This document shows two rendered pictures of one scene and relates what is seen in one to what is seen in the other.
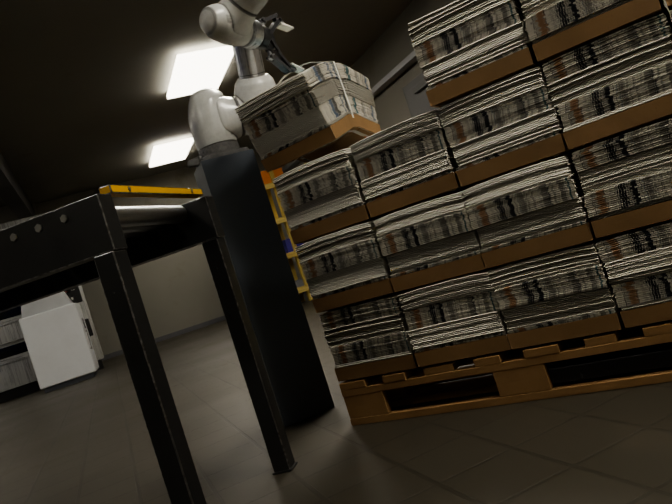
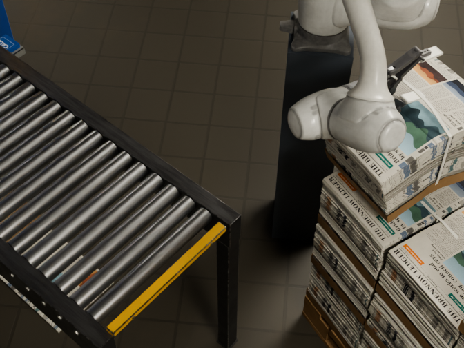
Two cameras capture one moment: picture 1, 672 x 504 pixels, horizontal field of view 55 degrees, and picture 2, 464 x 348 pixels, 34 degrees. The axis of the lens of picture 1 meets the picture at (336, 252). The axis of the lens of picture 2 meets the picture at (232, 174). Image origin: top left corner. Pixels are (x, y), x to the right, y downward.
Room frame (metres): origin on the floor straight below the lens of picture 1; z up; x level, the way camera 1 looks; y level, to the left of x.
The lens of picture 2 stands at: (0.69, -0.23, 2.55)
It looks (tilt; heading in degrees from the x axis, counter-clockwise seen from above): 51 degrees down; 26
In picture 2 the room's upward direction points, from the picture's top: 1 degrees clockwise
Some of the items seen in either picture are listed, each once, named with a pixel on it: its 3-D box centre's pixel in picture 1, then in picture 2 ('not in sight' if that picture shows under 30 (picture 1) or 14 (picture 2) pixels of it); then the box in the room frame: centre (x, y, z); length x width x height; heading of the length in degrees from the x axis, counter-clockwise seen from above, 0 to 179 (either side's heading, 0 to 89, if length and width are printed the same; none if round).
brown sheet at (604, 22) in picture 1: (606, 37); not in sight; (1.67, -0.84, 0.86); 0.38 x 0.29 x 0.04; 147
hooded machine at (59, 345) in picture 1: (57, 330); not in sight; (8.01, 3.60, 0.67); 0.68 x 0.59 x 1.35; 108
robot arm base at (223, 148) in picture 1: (215, 155); (315, 26); (2.43, 0.32, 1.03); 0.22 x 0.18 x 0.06; 110
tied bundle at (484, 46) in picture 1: (488, 54); not in sight; (1.83, -0.58, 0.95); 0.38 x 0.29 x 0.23; 150
